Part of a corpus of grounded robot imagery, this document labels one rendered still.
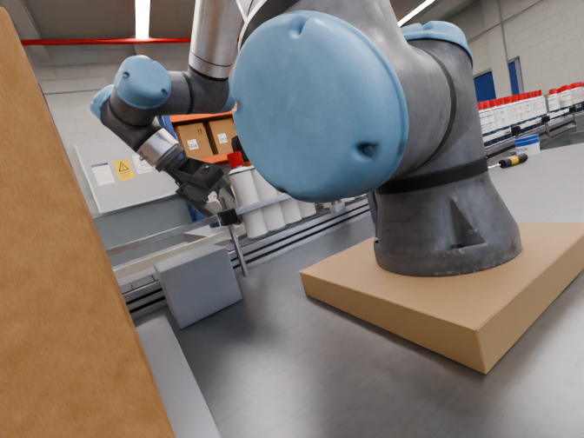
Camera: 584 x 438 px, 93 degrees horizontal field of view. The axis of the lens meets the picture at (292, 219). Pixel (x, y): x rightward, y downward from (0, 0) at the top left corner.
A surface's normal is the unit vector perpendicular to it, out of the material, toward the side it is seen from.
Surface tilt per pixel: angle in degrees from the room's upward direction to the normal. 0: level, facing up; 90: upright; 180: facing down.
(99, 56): 90
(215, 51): 135
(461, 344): 90
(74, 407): 90
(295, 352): 0
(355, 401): 0
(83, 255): 90
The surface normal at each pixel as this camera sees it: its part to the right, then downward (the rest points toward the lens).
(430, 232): -0.54, -0.04
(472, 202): 0.07, -0.19
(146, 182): 0.48, 0.00
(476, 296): -0.26, -0.95
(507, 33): -0.83, 0.31
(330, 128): -0.64, 0.41
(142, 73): 0.64, -0.19
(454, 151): 0.11, 0.12
